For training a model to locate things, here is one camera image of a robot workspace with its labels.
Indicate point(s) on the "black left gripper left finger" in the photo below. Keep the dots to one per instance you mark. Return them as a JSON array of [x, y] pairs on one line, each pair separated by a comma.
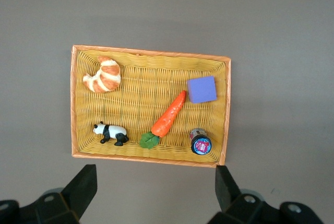
[[75, 198]]

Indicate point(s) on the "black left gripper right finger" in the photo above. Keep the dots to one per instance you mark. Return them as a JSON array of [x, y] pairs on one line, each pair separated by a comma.
[[235, 205]]

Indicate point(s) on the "orange rimmed yellow wicker basket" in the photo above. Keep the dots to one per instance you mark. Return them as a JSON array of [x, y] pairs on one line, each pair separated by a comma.
[[146, 91]]

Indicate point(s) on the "small jar with dark lid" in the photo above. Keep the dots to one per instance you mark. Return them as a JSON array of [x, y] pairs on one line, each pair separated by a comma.
[[201, 144]]

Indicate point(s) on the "black white panda figurine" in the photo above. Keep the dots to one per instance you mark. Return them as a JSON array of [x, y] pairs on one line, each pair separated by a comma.
[[114, 131]]

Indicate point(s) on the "orange toy carrot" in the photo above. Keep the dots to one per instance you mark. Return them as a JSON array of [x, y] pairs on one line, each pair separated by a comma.
[[168, 119]]

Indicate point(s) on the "purple foam cube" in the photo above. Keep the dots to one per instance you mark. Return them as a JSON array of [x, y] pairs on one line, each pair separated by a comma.
[[202, 89]]

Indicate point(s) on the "toy croissant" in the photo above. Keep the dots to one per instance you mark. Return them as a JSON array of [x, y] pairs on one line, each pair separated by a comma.
[[107, 77]]

